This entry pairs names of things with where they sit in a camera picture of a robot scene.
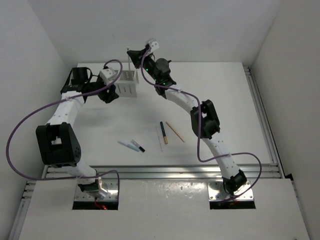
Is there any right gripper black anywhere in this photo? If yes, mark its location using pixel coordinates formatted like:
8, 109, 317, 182
128, 48, 160, 82

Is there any gold slim makeup pen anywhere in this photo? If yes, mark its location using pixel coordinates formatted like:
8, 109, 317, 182
165, 121, 185, 143

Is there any dark green gold makeup pen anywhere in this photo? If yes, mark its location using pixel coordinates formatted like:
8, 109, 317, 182
160, 121, 168, 145

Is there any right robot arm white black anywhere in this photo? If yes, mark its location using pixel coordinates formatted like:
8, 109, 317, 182
127, 48, 247, 198

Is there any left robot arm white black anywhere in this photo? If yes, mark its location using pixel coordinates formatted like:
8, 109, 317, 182
35, 67, 119, 199

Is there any white light-blue makeup pen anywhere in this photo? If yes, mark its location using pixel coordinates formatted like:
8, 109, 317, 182
117, 140, 140, 152

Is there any silver black-capped makeup pen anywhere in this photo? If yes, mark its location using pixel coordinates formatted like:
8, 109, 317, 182
130, 139, 146, 153

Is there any white two-slot organizer box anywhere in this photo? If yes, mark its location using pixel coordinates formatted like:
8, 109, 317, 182
114, 70, 139, 98

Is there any thin white eyeliner pencil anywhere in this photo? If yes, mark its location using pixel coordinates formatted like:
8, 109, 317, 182
155, 125, 163, 153

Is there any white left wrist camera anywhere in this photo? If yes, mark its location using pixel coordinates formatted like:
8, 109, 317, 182
99, 68, 117, 85

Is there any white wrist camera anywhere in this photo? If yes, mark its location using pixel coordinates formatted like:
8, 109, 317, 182
145, 38, 160, 54
99, 68, 117, 85

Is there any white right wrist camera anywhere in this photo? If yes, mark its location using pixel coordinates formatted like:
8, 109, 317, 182
145, 38, 160, 54

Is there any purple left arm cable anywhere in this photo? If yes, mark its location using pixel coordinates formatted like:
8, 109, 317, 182
5, 59, 123, 193

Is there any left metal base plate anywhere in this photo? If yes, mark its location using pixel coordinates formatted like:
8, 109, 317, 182
74, 177, 119, 203

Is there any metal base plate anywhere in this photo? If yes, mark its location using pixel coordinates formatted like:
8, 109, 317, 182
207, 179, 254, 202
74, 177, 119, 203

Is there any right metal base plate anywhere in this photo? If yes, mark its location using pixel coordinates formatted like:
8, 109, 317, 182
207, 179, 254, 202

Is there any aluminium right side rail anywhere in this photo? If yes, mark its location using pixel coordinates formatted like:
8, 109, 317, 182
243, 66, 285, 179

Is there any aluminium rail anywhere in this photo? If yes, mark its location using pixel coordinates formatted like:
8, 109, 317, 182
243, 66, 285, 179
42, 163, 283, 180

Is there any aluminium front rail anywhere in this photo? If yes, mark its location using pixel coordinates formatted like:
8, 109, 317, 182
42, 163, 283, 180

